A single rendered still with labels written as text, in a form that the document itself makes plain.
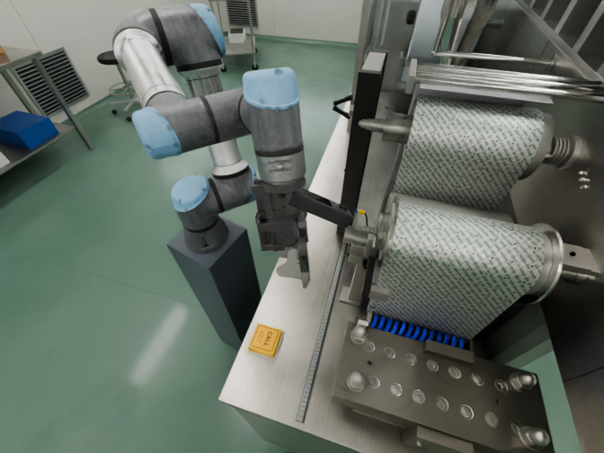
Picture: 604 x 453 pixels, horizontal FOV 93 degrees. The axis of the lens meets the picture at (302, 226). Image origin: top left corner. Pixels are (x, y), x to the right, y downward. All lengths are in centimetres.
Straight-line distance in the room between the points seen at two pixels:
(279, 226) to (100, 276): 203
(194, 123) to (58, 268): 224
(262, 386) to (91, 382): 138
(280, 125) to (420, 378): 56
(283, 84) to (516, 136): 47
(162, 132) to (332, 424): 68
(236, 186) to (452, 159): 59
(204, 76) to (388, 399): 85
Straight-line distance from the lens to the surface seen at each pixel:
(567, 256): 65
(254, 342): 81
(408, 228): 53
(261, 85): 41
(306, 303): 87
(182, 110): 49
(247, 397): 80
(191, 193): 89
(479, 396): 75
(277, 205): 47
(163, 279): 217
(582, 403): 67
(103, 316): 221
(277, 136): 41
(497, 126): 70
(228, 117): 49
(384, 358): 70
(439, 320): 72
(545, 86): 77
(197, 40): 83
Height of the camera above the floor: 168
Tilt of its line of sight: 48 degrees down
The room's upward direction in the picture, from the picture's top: straight up
